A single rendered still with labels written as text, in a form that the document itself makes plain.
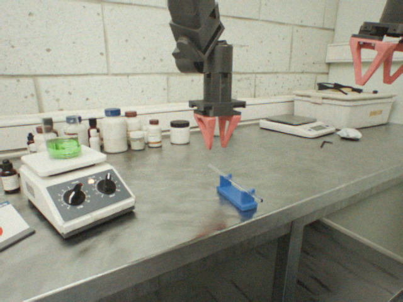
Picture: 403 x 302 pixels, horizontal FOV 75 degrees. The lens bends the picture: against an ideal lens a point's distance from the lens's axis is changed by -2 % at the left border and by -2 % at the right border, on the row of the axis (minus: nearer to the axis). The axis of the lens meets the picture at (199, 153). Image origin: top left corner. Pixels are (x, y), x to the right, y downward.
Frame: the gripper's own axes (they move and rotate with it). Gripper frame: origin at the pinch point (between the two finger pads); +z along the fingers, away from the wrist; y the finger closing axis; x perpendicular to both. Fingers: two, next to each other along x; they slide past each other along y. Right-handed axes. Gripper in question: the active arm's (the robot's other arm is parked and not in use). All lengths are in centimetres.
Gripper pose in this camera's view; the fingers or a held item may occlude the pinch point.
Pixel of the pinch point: (216, 144)
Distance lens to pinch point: 56.7
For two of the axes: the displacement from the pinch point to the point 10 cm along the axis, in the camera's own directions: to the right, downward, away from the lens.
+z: 0.0, 9.5, 3.0
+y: -9.1, 1.2, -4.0
